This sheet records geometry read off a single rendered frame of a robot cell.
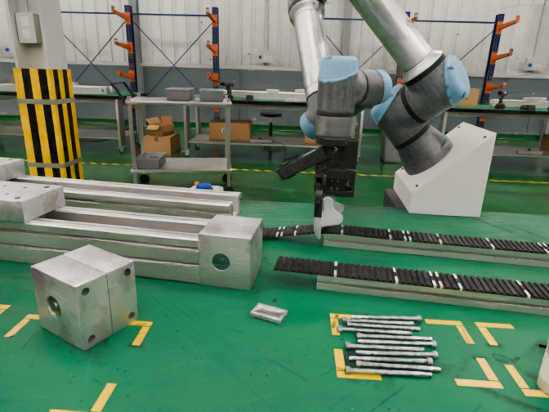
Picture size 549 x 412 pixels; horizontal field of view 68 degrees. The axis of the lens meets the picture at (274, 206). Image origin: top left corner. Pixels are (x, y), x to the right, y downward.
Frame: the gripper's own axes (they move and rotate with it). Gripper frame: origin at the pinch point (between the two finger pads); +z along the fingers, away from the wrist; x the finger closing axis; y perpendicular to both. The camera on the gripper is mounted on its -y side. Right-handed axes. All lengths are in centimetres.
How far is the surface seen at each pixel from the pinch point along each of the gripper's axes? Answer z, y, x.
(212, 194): -5.1, -24.4, 2.3
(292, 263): -0.1, -3.0, -18.6
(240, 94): -1, -142, 481
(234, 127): 41, -143, 456
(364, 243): 1.9, 10.4, -1.4
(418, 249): 2.0, 21.4, -2.0
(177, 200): -5.3, -29.9, -4.8
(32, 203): -8, -50, -22
